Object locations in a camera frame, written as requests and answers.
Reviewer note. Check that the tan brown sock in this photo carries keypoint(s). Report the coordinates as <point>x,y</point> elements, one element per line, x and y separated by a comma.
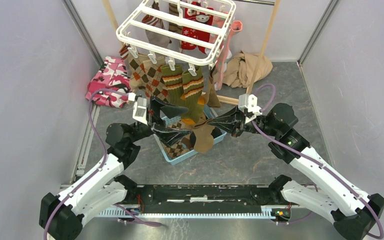
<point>213,100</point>

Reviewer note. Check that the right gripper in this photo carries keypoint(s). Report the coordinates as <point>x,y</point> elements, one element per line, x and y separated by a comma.
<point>232,122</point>

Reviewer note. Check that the blue plastic basket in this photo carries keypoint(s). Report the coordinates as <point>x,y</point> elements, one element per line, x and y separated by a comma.
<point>218,135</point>

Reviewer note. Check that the pink camouflage cloth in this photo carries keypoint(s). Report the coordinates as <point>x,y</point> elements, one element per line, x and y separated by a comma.
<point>110,85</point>

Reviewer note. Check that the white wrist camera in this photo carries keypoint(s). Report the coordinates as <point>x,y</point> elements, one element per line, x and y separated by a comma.
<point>248,104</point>
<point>140,108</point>

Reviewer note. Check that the green striped sock left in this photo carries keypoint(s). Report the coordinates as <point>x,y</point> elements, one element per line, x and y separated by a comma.
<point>174,84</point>

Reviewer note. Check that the argyle sock in basket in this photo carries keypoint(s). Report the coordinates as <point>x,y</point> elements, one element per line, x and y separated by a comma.
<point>180,148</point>

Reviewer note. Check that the beige cloth pile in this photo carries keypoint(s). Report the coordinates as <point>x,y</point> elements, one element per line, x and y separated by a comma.
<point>240,69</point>

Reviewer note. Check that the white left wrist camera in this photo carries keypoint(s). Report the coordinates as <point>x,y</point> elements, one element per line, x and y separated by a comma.
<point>140,108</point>

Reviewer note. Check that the argyle sock left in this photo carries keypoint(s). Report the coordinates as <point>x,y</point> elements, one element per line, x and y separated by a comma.
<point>137,71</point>

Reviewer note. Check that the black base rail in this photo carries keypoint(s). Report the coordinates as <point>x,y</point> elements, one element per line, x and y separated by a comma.
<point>203,199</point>

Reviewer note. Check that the brown striped sock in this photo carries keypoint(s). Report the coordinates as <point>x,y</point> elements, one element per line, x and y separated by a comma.
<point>158,39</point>

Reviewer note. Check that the pink sock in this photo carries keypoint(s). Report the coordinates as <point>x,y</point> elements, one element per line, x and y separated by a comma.
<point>221,62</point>

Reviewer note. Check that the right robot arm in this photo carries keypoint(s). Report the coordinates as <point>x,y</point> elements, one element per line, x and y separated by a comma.
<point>352,211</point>

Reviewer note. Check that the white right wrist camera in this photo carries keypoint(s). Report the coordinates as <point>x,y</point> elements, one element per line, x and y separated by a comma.
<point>248,104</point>

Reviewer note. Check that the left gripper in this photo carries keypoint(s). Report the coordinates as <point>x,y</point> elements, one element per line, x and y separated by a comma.
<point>153,112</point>

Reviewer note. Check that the green striped sock right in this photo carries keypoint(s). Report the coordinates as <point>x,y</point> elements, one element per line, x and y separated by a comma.
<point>192,94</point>

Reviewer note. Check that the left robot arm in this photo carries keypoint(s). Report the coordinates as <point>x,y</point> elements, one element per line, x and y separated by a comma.
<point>64,215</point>

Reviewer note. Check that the green striped sock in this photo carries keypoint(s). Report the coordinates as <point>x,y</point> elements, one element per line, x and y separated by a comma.
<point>192,94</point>
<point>174,84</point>

